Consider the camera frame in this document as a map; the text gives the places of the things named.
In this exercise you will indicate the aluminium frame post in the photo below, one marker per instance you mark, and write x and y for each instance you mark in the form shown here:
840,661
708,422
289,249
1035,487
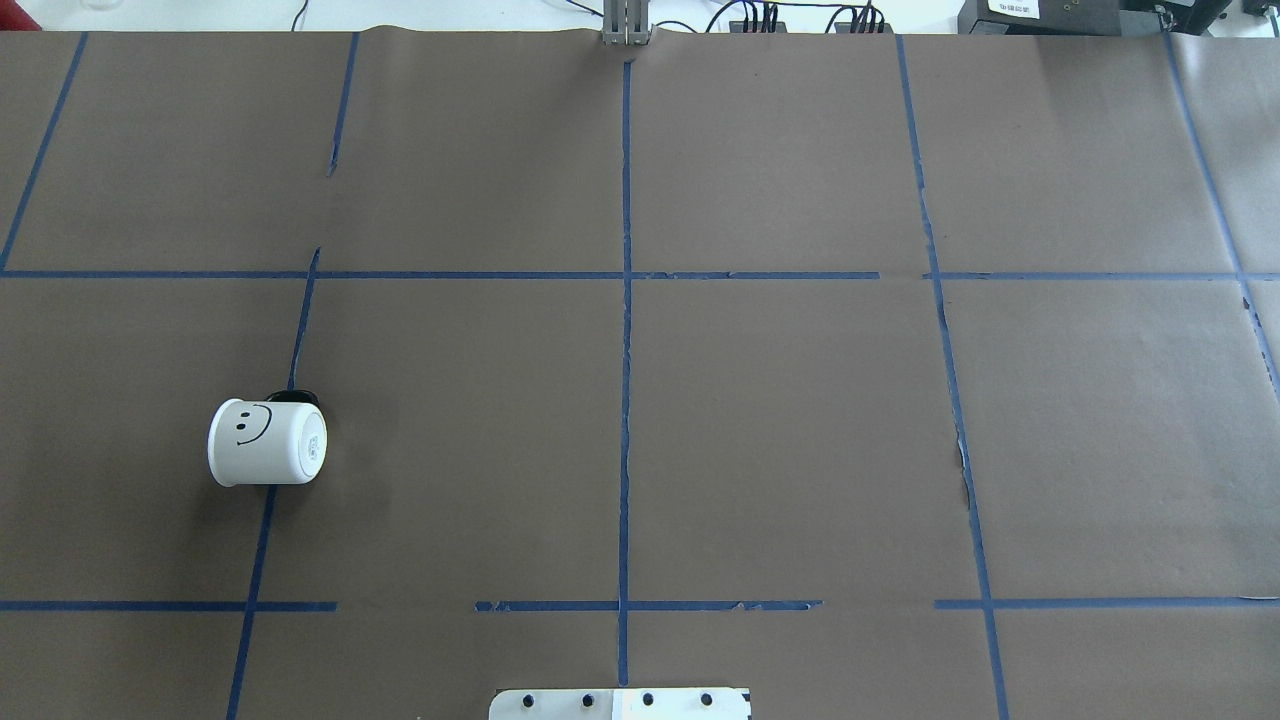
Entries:
626,22

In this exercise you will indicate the white smiley mug black handle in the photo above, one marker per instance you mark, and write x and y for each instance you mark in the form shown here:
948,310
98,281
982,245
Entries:
279,441

